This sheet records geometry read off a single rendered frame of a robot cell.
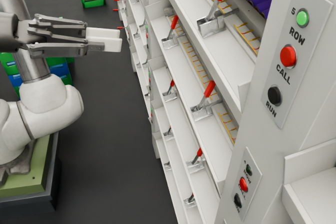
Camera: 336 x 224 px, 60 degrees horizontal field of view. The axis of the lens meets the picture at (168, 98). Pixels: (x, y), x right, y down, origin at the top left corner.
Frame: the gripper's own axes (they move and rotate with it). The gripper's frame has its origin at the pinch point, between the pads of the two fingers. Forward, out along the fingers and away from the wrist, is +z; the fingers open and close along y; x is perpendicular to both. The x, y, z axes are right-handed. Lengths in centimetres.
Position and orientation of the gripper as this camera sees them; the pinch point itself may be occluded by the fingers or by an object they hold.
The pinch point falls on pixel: (104, 39)
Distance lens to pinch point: 64.2
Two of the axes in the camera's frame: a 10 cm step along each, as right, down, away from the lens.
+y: 2.4, 6.8, -7.0
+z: 9.4, 0.1, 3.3
